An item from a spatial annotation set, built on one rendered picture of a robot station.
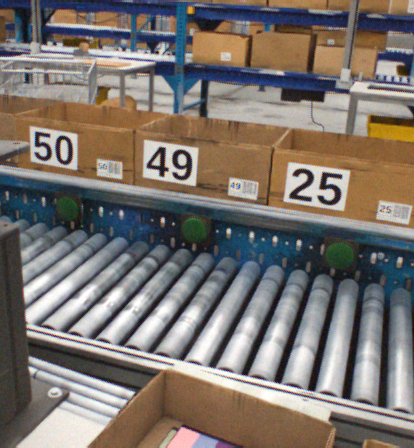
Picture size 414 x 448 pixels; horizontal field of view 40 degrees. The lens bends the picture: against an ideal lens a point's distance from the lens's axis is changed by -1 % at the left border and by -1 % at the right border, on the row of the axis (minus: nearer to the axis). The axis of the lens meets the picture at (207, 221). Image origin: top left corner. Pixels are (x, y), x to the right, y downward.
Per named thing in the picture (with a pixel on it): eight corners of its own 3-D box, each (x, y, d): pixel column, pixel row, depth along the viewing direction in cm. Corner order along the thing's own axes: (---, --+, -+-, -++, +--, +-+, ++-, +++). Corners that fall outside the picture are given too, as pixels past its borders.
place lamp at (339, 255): (323, 266, 147) (327, 242, 144) (324, 264, 148) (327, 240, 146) (351, 271, 145) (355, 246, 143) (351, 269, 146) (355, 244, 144)
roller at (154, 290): (89, 359, 117) (88, 338, 115) (177, 260, 163) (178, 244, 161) (111, 365, 115) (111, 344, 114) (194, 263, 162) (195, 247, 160)
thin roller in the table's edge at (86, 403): (-15, 367, 104) (115, 414, 95) (-8, 361, 106) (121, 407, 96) (-14, 375, 105) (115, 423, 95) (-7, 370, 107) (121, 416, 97)
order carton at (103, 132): (17, 170, 176) (13, 115, 170) (66, 149, 202) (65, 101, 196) (133, 188, 165) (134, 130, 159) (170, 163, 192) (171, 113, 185)
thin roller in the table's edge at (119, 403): (-6, 359, 106) (123, 405, 97) (2, 354, 108) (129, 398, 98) (-5, 368, 107) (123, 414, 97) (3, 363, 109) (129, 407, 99)
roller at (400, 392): (383, 431, 101) (387, 409, 99) (388, 300, 148) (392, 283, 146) (412, 438, 100) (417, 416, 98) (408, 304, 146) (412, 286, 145)
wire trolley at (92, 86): (29, 173, 465) (22, 42, 428) (99, 174, 473) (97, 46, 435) (2, 221, 367) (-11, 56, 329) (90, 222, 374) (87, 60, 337)
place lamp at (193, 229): (180, 241, 157) (181, 217, 155) (182, 239, 159) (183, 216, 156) (204, 245, 156) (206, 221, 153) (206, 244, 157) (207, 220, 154)
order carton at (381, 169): (266, 208, 155) (272, 147, 149) (286, 180, 181) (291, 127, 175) (418, 232, 144) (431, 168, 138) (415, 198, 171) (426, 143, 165)
